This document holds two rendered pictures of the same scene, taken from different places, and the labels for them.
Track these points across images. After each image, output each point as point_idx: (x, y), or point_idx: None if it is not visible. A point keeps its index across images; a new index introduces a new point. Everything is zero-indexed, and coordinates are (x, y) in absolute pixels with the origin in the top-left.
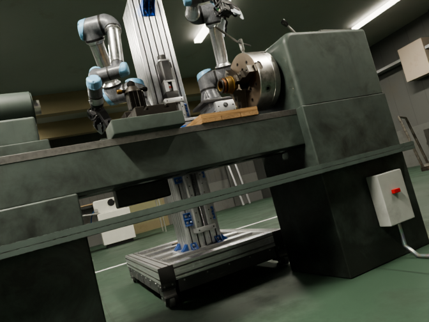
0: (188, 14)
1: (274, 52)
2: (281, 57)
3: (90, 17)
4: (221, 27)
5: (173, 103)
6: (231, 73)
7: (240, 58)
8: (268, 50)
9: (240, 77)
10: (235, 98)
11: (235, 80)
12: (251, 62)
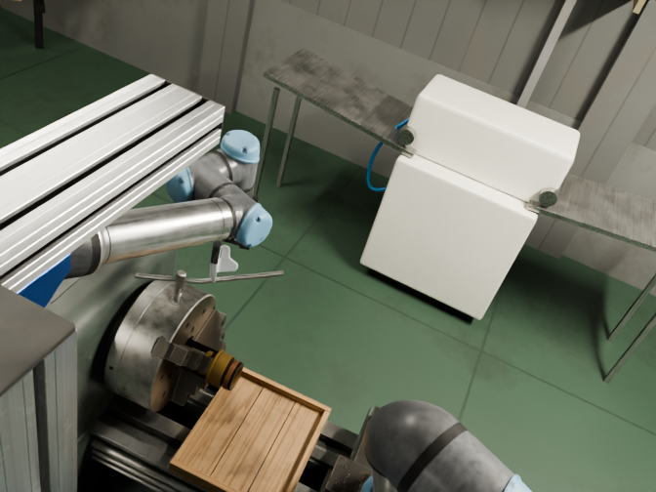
0: (143, 256)
1: (160, 268)
2: (168, 273)
3: (494, 455)
4: (225, 266)
5: (379, 408)
6: (187, 348)
7: (197, 309)
8: (146, 268)
9: (222, 341)
10: (197, 388)
11: (225, 350)
12: (212, 306)
